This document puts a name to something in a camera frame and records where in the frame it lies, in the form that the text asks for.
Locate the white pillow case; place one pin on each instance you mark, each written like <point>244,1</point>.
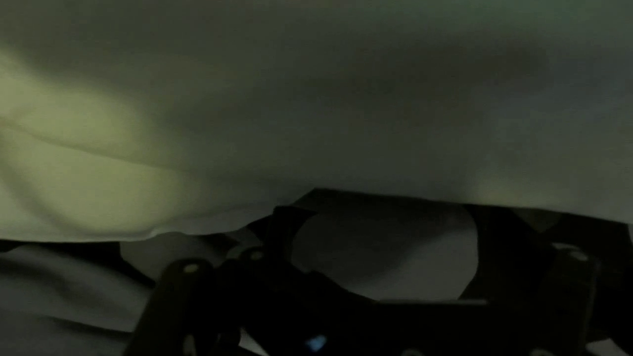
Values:
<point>124,120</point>

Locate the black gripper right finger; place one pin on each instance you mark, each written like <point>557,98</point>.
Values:
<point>543,298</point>

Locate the black grey dotted bedspread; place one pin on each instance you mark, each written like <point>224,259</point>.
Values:
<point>84,300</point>

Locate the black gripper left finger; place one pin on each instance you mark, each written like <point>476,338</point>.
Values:
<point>205,310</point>

